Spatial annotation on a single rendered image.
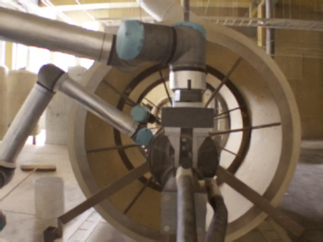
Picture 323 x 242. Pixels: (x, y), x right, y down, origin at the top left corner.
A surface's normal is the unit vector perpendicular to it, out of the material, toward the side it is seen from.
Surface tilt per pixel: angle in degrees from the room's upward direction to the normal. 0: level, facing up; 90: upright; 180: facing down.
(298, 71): 90
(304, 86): 90
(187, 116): 90
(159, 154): 90
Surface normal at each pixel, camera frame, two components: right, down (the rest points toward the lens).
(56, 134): -0.08, 0.04
